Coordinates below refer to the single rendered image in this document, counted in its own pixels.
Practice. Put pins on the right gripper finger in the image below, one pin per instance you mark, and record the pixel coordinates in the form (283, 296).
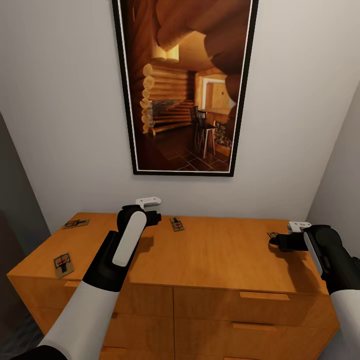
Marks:
(273, 241)

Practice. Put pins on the mousetrap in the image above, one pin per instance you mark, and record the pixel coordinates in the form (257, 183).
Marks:
(63, 265)
(273, 235)
(177, 224)
(76, 223)

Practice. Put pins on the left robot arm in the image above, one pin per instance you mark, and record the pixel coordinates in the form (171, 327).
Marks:
(80, 330)

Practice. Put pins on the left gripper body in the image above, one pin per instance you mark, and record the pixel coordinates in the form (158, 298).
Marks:
(151, 218)

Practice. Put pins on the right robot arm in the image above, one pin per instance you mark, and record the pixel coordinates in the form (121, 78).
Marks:
(335, 266)

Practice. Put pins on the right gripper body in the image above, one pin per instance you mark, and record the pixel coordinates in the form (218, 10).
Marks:
(288, 242)

